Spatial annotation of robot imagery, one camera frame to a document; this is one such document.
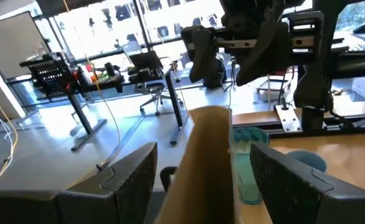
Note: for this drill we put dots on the black perforated crate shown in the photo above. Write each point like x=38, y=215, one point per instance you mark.
x=50, y=74

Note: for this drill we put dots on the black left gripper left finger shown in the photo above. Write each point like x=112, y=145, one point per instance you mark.
x=107, y=193

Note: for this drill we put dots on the teal ceramic bowl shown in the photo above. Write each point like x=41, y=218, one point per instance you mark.
x=308, y=160

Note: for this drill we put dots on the black laptop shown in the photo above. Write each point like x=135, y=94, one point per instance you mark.
x=145, y=62

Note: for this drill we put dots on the silver metal bracket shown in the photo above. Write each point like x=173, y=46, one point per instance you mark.
x=288, y=119

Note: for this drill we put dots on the office swivel chair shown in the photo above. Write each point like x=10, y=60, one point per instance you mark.
x=153, y=90

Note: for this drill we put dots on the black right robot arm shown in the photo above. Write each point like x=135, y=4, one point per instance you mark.
x=313, y=87

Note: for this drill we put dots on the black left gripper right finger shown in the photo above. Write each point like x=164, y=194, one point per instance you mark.
x=294, y=193

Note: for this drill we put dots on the black backpack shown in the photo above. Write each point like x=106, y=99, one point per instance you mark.
x=217, y=74

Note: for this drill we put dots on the Cheerios Protein cereal box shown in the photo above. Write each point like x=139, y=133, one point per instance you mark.
x=204, y=168

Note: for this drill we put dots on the black-legged office desk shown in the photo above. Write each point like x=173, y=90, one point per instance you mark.
x=83, y=118

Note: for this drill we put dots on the whiteboard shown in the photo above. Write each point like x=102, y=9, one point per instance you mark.
x=12, y=46

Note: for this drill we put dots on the black aluminium table frame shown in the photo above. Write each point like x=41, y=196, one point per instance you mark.
x=338, y=129

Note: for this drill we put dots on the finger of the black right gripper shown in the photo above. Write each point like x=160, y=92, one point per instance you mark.
x=273, y=49
x=202, y=49

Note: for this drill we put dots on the black bottle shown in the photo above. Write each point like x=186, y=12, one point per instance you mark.
x=110, y=70

